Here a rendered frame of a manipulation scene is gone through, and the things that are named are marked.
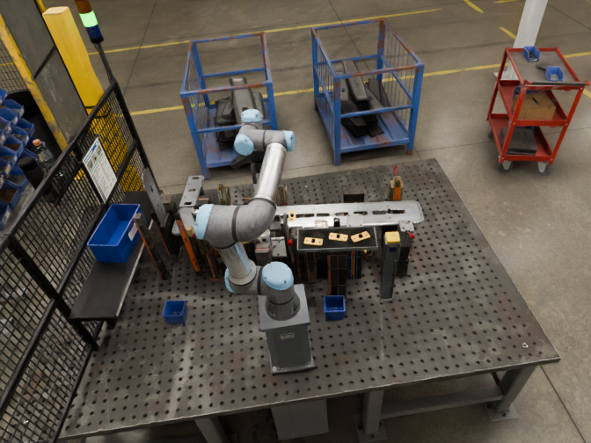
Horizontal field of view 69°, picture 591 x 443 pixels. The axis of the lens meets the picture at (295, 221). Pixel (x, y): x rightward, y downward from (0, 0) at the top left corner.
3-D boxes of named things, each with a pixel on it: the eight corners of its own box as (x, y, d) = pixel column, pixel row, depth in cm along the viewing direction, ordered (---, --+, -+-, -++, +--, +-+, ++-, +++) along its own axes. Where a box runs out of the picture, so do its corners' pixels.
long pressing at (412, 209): (418, 197, 241) (418, 195, 240) (426, 225, 225) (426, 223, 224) (178, 207, 251) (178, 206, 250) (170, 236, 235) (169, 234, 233)
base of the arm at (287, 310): (302, 317, 177) (301, 303, 171) (266, 323, 177) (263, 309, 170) (297, 288, 188) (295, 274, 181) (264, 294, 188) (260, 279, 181)
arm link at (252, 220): (268, 230, 127) (294, 121, 156) (233, 228, 129) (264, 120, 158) (273, 251, 136) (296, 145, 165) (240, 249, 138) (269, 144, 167)
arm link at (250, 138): (260, 140, 153) (266, 123, 161) (230, 139, 155) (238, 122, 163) (263, 157, 159) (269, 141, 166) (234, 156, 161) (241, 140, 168)
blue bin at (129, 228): (148, 221, 238) (140, 204, 229) (126, 263, 217) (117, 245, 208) (120, 220, 240) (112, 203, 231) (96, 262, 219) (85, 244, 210)
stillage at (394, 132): (314, 107, 516) (310, 26, 450) (378, 98, 520) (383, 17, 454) (335, 166, 430) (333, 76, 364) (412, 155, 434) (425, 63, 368)
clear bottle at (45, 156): (65, 170, 209) (46, 136, 195) (60, 179, 205) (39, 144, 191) (53, 171, 210) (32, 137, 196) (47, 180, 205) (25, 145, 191)
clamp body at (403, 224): (406, 262, 245) (413, 217, 220) (410, 278, 237) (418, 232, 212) (390, 263, 246) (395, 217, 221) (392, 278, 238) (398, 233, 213)
